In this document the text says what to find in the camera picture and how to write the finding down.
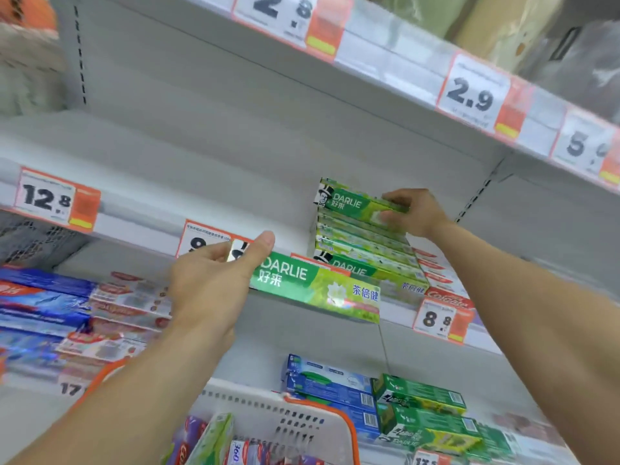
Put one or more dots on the person's right hand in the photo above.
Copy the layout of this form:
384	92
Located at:
421	213

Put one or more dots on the person's left hand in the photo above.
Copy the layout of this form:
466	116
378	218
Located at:
203	290

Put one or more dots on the person's left thumb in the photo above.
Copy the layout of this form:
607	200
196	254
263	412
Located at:
255	256

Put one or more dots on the person's right thumb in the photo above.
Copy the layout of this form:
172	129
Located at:
392	217

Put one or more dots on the person's right forearm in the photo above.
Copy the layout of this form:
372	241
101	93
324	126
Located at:
523	314

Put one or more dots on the person's left forearm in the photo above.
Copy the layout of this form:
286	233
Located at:
145	397

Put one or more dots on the red white toothpaste box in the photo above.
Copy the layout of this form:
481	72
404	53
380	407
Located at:
438	279
425	254
432	266
450	297

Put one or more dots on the white orange price tag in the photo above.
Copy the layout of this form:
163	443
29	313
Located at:
428	459
581	145
72	386
474	96
48	198
198	239
315	261
436	319
281	14

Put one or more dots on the blue toothpaste box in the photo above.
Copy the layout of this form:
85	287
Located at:
329	393
358	418
324	370

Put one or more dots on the pile of red white toothpaste boxes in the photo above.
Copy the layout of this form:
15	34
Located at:
121	309

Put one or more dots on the white metal shelf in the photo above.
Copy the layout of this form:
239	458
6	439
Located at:
145	154
397	53
29	416

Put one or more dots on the dark green toothpaste box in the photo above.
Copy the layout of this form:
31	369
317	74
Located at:
421	393
494	443
426	428

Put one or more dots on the light green box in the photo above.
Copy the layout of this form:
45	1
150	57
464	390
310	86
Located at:
213	440

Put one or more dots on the red white toothpaste tube pack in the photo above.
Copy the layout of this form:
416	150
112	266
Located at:
247	452

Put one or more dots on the purple red packet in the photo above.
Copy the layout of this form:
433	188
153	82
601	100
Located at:
186	443

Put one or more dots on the green wrapped roll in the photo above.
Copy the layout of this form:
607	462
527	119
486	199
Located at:
421	12

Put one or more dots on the beige wrapped roll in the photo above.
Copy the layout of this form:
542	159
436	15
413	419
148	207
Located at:
503	28

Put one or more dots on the grey mesh liner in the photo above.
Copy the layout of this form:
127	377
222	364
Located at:
34	239

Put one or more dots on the pile of blue toothpaste boxes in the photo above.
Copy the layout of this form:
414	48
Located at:
38	309

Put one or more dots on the clear plastic wrapped package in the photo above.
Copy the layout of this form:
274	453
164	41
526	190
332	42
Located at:
581	67

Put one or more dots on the pink packet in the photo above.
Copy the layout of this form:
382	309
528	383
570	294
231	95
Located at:
523	427

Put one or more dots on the white slotted shelf upright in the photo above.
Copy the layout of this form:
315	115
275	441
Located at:
72	53

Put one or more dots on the pale wrapped package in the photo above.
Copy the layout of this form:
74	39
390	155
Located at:
29	67

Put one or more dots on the orange packet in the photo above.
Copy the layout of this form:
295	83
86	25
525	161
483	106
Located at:
26	9

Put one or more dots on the white shelf bracket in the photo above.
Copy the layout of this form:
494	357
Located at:
484	188

